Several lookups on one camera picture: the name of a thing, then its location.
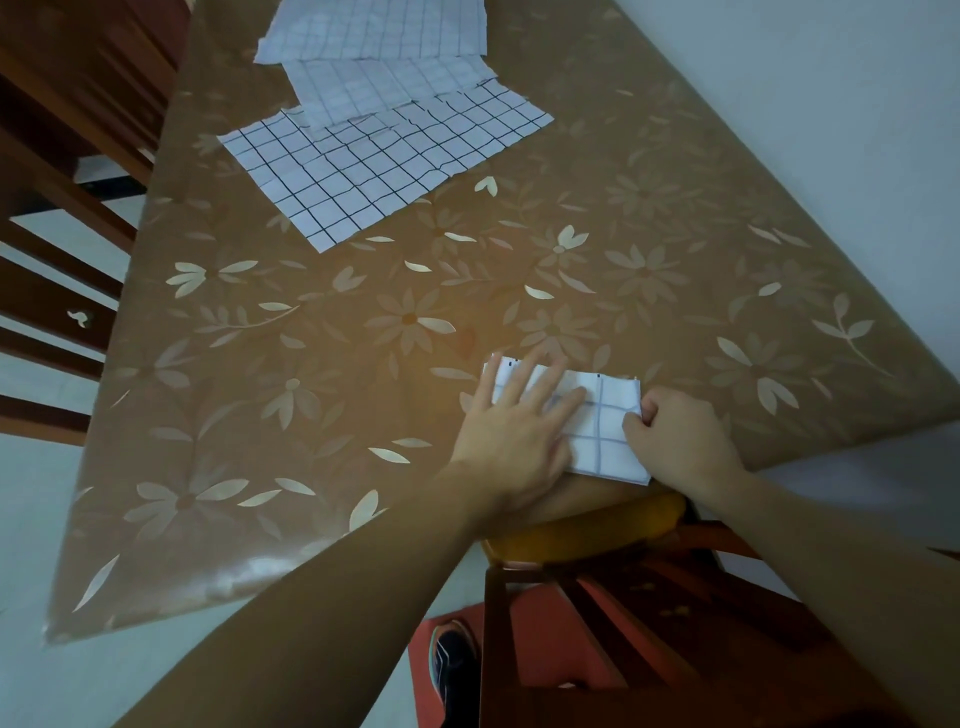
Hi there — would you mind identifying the person's left hand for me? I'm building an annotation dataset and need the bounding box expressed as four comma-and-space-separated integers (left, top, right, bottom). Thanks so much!
447, 351, 588, 519

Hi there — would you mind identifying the person's right hand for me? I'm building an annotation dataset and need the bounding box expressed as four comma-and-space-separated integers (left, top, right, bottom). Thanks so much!
621, 386, 745, 505

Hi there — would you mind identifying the blue-grid white paper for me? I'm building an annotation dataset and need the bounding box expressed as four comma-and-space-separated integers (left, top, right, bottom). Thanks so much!
482, 354, 653, 487

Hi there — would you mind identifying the person's left forearm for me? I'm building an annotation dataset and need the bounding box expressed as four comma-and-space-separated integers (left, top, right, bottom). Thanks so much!
112, 463, 513, 728

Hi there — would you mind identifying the person's right forearm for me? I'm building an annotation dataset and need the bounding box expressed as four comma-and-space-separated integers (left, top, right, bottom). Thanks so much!
705, 469, 960, 728

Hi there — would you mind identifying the yellow seat cushion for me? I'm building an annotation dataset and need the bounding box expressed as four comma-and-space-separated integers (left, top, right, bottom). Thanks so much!
480, 483, 689, 567

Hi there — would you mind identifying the brown floral table cover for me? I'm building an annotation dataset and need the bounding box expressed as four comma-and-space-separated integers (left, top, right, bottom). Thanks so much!
42, 0, 960, 648

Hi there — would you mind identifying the red floor mat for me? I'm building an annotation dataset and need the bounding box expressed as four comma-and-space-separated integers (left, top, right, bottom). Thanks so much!
407, 576, 628, 728

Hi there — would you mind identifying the reddish wooden chair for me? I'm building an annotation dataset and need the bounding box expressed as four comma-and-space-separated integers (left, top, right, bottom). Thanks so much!
478, 517, 960, 728

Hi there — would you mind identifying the person's black shoe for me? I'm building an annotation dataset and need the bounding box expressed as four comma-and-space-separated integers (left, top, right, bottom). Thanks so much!
428, 620, 482, 728

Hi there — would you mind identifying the large black-grid white paper sheet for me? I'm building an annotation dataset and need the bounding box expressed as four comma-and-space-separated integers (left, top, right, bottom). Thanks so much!
216, 78, 555, 255

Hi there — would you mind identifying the faint-grid white paper sheet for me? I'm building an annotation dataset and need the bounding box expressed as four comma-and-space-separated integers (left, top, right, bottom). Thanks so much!
282, 54, 498, 130
254, 0, 489, 66

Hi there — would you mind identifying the dark wooden slatted chair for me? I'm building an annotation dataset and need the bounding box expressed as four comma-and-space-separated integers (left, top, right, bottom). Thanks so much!
0, 0, 190, 448

